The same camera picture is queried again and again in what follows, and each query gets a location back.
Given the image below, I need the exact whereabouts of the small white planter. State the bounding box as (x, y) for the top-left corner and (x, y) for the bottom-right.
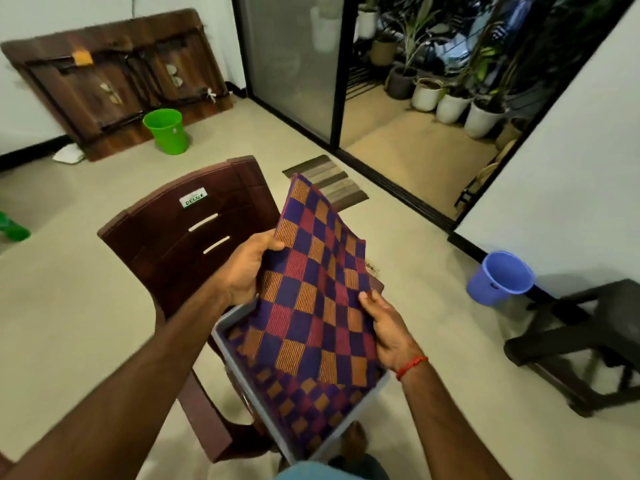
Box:
(410, 77), (446, 113)
(463, 97), (507, 140)
(435, 87), (473, 125)

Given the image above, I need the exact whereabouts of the person's teal t-shirt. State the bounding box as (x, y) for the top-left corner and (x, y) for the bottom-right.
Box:
(275, 461), (366, 480)

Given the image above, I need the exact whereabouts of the green plastic bucket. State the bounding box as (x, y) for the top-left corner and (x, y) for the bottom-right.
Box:
(142, 107), (191, 156)

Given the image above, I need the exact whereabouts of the person's right forearm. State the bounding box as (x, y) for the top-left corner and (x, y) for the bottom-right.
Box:
(400, 359), (511, 480)

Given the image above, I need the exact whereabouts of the brown plastic chair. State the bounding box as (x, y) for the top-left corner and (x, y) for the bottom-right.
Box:
(97, 155), (386, 464)

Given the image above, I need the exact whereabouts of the grey plastic tray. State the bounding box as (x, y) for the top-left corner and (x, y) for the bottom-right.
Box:
(210, 299), (397, 466)

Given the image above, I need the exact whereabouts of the small white floor object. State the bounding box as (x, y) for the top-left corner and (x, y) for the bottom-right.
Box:
(52, 143), (87, 166)

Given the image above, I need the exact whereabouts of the black stool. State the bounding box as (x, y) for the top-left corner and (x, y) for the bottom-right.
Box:
(503, 279), (640, 418)

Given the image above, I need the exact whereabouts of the person's right hand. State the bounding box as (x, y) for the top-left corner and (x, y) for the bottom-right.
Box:
(358, 289), (426, 374)

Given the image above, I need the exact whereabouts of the dark planter pot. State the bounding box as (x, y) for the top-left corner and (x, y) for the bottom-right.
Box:
(385, 63), (419, 101)

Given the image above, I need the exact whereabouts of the red wrist thread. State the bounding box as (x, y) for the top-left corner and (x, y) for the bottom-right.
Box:
(394, 355), (429, 382)

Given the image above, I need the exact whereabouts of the person's left hand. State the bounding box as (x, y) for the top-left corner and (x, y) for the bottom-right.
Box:
(212, 229), (289, 308)

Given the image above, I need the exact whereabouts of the checkered purple orange cloth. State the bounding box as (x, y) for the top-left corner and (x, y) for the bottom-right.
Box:
(228, 335), (387, 458)
(225, 175), (387, 414)

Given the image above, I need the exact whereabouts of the blue plastic bucket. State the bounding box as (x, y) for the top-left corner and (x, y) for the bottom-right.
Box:
(466, 251), (536, 308)

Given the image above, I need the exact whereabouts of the person's left foot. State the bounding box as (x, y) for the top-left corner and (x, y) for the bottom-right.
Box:
(338, 419), (369, 458)

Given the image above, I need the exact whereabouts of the person's left forearm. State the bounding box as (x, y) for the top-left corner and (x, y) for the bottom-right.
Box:
(5, 285), (241, 480)

